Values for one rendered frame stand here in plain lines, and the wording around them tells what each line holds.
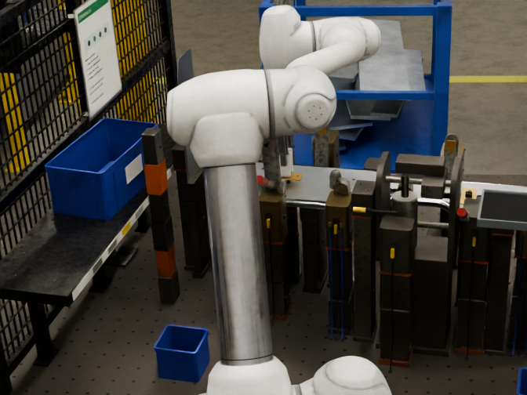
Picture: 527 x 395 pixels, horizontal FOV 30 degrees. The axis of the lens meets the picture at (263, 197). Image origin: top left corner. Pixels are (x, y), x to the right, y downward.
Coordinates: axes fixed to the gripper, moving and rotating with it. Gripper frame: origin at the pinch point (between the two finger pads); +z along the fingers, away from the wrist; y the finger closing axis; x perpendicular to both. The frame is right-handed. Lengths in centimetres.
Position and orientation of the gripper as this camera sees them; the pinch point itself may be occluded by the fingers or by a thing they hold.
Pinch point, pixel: (285, 162)
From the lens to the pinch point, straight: 256.4
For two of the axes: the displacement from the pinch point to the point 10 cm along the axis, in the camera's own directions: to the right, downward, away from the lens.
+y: 2.7, -4.7, 8.4
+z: 0.5, 8.8, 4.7
